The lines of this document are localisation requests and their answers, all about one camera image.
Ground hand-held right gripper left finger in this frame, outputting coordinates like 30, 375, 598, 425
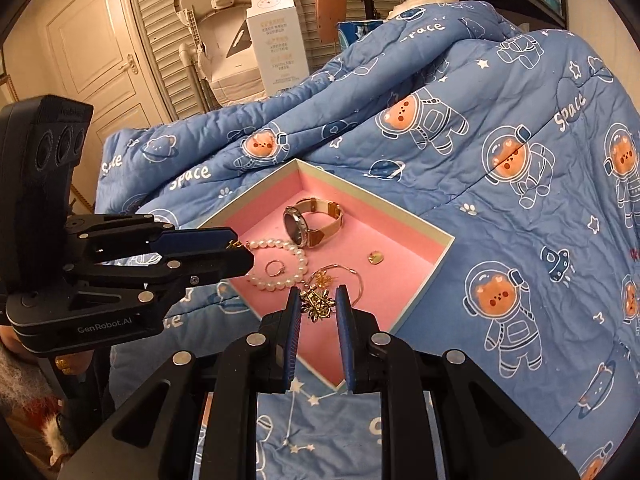
62, 290, 304, 480

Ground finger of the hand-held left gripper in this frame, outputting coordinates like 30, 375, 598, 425
64, 212, 240, 267
62, 247, 256, 312

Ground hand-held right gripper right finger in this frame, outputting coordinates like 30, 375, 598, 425
335, 285, 581, 480

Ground gold flower brooch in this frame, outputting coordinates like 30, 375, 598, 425
300, 287, 335, 324

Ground gold hoop necklace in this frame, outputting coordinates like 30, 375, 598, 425
312, 265, 364, 307

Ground pink lined jewelry box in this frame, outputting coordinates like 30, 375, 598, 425
192, 157, 456, 393

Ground white pearl bracelet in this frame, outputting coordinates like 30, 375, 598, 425
245, 238, 309, 292

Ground rose gold wristwatch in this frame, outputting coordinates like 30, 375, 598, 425
282, 197, 345, 250

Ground cream panelled door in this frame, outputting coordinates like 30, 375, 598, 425
44, 0, 174, 130

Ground white baby seat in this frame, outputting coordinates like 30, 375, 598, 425
172, 0, 273, 112

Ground blue printed blanket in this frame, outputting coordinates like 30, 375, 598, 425
95, 0, 640, 480

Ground white tall carton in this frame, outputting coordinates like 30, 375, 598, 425
245, 0, 312, 97

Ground slatted closet doors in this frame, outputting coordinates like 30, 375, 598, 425
125, 0, 407, 127

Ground blue tissue pack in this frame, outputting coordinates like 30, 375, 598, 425
336, 19, 387, 49

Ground long pink paper wrap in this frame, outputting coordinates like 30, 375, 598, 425
314, 0, 347, 47

